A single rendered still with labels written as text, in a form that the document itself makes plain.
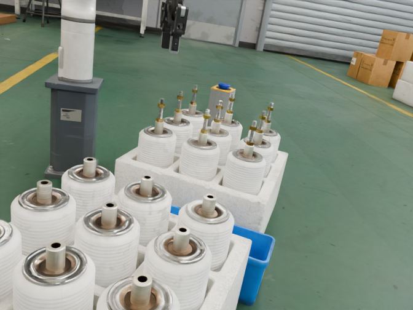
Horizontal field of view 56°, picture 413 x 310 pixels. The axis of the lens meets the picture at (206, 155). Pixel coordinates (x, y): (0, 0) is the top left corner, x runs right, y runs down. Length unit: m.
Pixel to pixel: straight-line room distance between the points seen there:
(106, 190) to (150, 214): 0.11
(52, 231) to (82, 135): 0.62
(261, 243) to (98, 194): 0.39
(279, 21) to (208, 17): 1.09
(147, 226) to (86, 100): 0.61
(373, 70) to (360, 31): 2.15
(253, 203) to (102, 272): 0.42
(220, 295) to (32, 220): 0.30
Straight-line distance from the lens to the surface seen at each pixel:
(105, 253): 0.59
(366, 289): 1.07
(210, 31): 6.19
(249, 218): 0.92
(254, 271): 0.83
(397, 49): 4.86
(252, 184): 0.93
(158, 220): 0.69
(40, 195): 0.66
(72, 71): 1.21
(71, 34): 1.19
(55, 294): 0.50
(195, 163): 0.94
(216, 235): 0.64
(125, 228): 0.60
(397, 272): 1.19
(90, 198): 0.73
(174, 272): 0.54
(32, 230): 0.65
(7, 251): 0.58
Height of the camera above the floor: 0.58
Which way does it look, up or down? 21 degrees down
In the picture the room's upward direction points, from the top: 10 degrees clockwise
